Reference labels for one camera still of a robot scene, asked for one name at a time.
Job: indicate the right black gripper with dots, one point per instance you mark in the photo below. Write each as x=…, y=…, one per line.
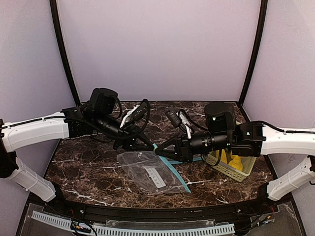
x=183, y=148

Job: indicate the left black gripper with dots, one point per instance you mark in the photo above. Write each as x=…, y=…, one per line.
x=129, y=138

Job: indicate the clear zip bag blue zipper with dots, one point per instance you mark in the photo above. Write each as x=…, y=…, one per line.
x=151, y=173

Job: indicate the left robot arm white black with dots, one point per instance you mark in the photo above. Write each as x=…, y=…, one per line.
x=93, y=116

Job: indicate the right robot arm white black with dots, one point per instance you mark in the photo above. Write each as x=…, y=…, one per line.
x=249, y=139

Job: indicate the yellow toy pear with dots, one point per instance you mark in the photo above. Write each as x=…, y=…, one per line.
x=236, y=163

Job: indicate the pale green plastic basket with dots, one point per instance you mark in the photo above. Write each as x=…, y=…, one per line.
x=214, y=161

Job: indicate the black front table rail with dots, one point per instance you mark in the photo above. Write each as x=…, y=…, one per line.
x=238, y=212

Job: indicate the white slotted cable duct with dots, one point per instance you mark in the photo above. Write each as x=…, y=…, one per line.
x=84, y=229

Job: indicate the left black frame post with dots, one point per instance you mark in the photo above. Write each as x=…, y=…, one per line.
x=62, y=51

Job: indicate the black frame post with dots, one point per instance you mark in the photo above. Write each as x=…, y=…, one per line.
x=62, y=51
x=255, y=51

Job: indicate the right black frame post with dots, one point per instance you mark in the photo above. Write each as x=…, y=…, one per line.
x=255, y=51

